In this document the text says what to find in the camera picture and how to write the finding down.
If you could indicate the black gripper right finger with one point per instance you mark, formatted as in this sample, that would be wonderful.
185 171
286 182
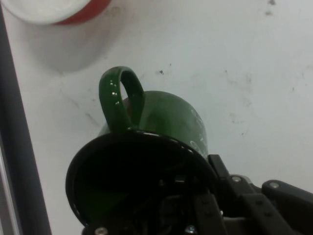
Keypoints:
269 210

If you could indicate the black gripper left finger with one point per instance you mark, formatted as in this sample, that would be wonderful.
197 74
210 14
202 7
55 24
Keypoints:
207 213

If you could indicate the green ceramic mug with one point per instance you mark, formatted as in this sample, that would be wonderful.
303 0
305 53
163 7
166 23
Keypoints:
166 112

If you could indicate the red bowl white inside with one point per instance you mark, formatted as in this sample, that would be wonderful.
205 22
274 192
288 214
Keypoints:
36 9

